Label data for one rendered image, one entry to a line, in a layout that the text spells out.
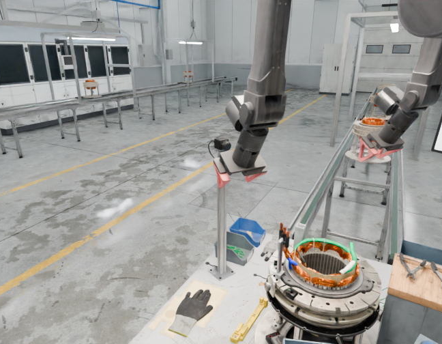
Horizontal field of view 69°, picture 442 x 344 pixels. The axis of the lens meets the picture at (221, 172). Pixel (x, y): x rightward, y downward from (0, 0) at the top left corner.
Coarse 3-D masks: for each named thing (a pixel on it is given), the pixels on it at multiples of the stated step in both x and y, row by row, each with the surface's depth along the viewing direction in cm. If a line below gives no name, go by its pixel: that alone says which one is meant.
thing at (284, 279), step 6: (282, 276) 92; (288, 276) 92; (366, 276) 92; (288, 282) 90; (294, 282) 90; (366, 282) 90; (300, 288) 88; (360, 288) 87; (366, 288) 87; (312, 294) 86; (318, 294) 85; (324, 294) 85; (348, 294) 85; (354, 294) 86
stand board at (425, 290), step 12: (396, 264) 103; (408, 264) 103; (396, 276) 97; (420, 276) 97; (432, 276) 97; (396, 288) 92; (408, 288) 92; (420, 288) 92; (432, 288) 92; (420, 300) 89; (432, 300) 88
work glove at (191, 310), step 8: (192, 296) 126; (200, 296) 127; (208, 296) 127; (184, 304) 122; (192, 304) 122; (200, 304) 122; (176, 312) 120; (184, 312) 119; (192, 312) 119; (200, 312) 119; (208, 312) 120; (176, 320) 116; (184, 320) 116; (192, 320) 116; (168, 328) 113; (176, 328) 113; (184, 328) 113
